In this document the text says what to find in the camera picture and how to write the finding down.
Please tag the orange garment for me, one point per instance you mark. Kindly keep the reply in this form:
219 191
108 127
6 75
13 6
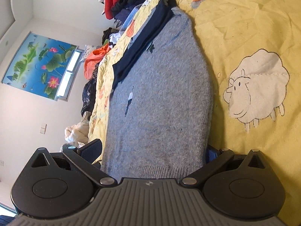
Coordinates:
92 56

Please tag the grey knitted sweater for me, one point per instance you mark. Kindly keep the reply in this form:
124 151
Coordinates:
161 102

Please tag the dark floral garment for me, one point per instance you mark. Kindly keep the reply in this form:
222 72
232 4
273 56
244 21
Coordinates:
89 92

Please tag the yellow cartoon print bedsheet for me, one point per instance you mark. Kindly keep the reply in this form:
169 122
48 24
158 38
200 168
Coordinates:
253 50

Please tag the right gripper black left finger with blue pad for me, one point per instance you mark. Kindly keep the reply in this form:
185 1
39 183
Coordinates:
83 158

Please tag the lotus flower roller blind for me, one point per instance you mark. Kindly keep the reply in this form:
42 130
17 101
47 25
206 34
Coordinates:
39 65

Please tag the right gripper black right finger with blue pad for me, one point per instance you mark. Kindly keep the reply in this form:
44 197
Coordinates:
216 162

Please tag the cream white bundled cloth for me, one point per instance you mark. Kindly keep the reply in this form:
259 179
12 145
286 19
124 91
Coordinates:
78 133

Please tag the white wall switch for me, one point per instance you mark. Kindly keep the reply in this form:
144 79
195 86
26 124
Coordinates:
43 128

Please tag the light blue folded cloth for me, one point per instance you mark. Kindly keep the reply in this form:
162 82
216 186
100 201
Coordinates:
130 18

